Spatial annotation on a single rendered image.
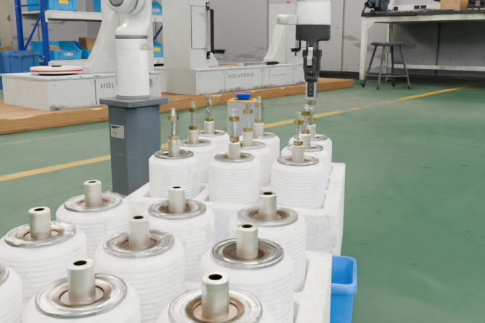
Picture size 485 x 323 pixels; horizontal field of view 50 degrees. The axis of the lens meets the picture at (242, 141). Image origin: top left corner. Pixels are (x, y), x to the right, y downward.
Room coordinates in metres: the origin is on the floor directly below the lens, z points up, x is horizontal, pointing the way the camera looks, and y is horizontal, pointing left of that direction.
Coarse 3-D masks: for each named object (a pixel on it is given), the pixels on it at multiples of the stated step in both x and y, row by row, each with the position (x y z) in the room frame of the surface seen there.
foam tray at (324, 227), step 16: (336, 176) 1.08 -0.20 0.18; (144, 192) 0.96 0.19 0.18; (208, 192) 0.96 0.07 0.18; (336, 192) 0.96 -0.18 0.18; (144, 208) 0.90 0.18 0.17; (224, 208) 0.87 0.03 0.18; (240, 208) 0.86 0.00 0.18; (304, 208) 0.86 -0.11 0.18; (336, 208) 0.86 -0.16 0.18; (224, 224) 0.87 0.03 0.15; (320, 224) 0.83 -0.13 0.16; (336, 224) 0.83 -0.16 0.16; (320, 240) 0.83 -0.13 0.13; (336, 240) 0.83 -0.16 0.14
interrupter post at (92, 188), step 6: (90, 180) 0.67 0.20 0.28; (96, 180) 0.67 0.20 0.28; (84, 186) 0.66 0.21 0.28; (90, 186) 0.66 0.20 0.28; (96, 186) 0.66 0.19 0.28; (84, 192) 0.66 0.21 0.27; (90, 192) 0.66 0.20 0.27; (96, 192) 0.66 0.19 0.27; (84, 198) 0.66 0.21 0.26; (90, 198) 0.66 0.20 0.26; (96, 198) 0.66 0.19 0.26; (90, 204) 0.66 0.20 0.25; (96, 204) 0.66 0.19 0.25
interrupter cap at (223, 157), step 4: (224, 152) 0.97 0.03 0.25; (240, 152) 0.97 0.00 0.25; (244, 152) 0.97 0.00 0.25; (216, 156) 0.94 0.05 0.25; (220, 156) 0.94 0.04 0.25; (224, 156) 0.95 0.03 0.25; (240, 156) 0.95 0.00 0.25; (244, 156) 0.95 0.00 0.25; (248, 156) 0.94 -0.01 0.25; (252, 156) 0.94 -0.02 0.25; (216, 160) 0.92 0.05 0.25; (220, 160) 0.91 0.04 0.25; (224, 160) 0.91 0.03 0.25; (228, 160) 0.91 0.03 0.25; (232, 160) 0.91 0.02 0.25; (236, 160) 0.91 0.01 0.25; (240, 160) 0.91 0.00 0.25; (244, 160) 0.91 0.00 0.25; (248, 160) 0.91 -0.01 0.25; (252, 160) 0.92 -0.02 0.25
